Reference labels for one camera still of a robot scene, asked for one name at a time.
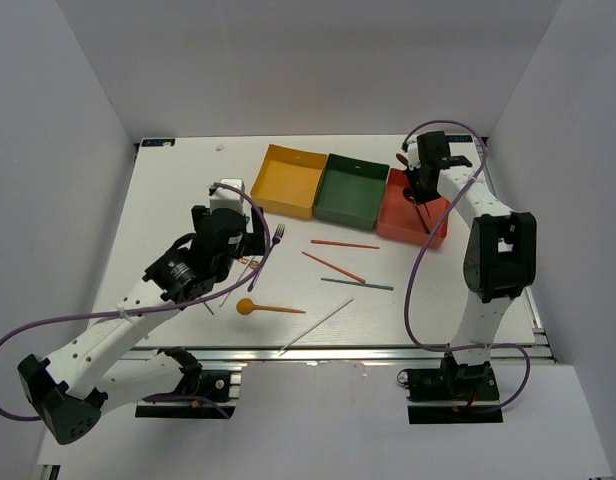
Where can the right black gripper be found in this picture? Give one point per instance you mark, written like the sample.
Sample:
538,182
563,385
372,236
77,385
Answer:
420,197

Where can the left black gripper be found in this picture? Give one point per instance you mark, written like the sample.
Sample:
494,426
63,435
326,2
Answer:
252,243

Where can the iridescent pink spoon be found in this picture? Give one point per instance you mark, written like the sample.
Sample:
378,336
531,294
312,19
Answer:
419,194

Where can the gold fork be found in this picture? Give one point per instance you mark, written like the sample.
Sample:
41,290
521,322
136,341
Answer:
249,263

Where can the black iridescent spoon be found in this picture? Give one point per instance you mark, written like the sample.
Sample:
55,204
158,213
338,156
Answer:
409,195

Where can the white chopstick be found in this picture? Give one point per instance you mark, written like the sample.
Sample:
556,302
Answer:
314,326
233,287

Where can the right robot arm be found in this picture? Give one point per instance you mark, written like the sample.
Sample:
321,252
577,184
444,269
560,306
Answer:
500,258

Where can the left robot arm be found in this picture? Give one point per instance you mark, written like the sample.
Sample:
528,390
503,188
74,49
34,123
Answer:
74,386

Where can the right blue table label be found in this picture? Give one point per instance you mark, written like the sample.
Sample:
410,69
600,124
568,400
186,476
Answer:
459,138

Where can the blue table label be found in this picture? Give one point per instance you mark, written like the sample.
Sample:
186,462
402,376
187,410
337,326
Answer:
157,142
459,138

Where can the purple iridescent fork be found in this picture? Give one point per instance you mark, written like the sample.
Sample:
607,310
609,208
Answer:
276,239

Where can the red paper box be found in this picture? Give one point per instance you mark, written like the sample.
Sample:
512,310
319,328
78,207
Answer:
400,219

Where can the yellow paper box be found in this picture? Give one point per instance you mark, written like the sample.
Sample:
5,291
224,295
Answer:
288,181

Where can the green paper box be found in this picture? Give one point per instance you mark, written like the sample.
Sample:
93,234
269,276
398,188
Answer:
350,192

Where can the orange chopstick lower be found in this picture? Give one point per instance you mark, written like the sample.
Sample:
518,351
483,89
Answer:
334,267

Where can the orange chopstick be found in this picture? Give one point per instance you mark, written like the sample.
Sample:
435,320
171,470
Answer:
334,267
343,244

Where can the orange chopstick upper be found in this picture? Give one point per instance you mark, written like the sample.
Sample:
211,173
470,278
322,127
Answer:
343,244

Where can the left blue table label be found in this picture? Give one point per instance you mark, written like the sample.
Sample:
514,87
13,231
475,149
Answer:
157,142

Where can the teal chopstick right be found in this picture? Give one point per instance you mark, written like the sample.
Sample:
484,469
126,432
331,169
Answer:
359,284

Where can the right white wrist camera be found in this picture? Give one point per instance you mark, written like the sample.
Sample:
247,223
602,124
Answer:
410,150

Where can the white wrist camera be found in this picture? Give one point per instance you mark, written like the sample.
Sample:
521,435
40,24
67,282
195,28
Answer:
222,198
410,150

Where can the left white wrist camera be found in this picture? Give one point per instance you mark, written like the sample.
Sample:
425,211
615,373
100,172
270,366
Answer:
222,198

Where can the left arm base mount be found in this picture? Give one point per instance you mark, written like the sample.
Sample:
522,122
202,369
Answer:
201,394

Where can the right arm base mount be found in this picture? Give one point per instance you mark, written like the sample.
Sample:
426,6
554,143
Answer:
451,394

